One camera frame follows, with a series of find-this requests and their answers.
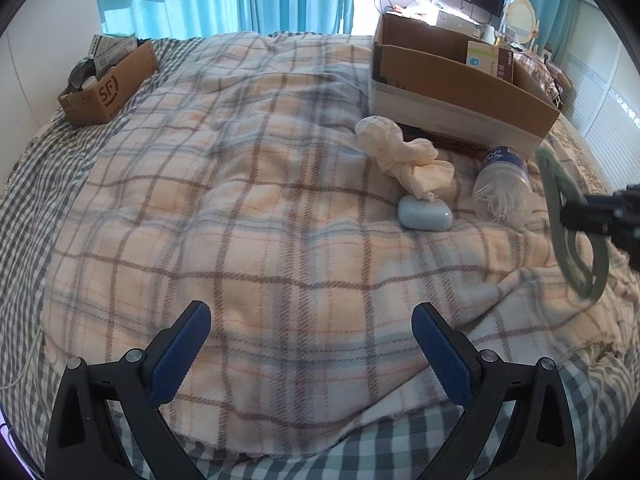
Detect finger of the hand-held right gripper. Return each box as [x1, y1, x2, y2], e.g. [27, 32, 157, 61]
[559, 185, 640, 257]

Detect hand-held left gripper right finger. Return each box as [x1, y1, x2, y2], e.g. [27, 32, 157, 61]
[410, 302, 597, 480]

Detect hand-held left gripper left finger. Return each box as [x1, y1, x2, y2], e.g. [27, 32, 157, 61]
[45, 300, 211, 480]

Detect green oval ring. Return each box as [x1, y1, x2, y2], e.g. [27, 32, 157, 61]
[534, 142, 609, 302]

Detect clear cotton swab container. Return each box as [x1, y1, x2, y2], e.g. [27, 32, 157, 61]
[472, 145, 534, 222]

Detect light blue oval case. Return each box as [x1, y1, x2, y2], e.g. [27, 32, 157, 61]
[397, 194, 454, 233]

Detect plaid blanket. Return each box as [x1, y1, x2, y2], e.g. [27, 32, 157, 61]
[42, 30, 640, 456]

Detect dark red carton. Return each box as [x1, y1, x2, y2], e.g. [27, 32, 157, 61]
[494, 49, 516, 84]

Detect large cardboard box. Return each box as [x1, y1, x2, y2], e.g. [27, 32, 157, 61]
[369, 12, 561, 161]

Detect grey gingham bed sheet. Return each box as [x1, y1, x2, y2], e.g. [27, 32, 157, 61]
[0, 37, 640, 480]

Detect cream crumpled cloth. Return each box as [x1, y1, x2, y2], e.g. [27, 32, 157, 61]
[355, 115, 456, 202]

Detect green and white carton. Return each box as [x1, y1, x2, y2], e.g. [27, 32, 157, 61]
[465, 40, 501, 69]

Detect white vanity mirror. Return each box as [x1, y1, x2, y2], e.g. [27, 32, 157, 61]
[502, 0, 541, 46]

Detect white box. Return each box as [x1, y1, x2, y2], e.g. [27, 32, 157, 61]
[435, 8, 477, 29]

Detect small cardboard box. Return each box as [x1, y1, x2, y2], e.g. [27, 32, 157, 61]
[57, 40, 160, 127]

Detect black round object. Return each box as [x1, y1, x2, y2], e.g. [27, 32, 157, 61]
[69, 57, 100, 90]

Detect grey printed cartons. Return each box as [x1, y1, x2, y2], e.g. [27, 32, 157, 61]
[89, 33, 139, 75]

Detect white cable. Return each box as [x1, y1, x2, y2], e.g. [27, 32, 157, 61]
[0, 327, 42, 393]

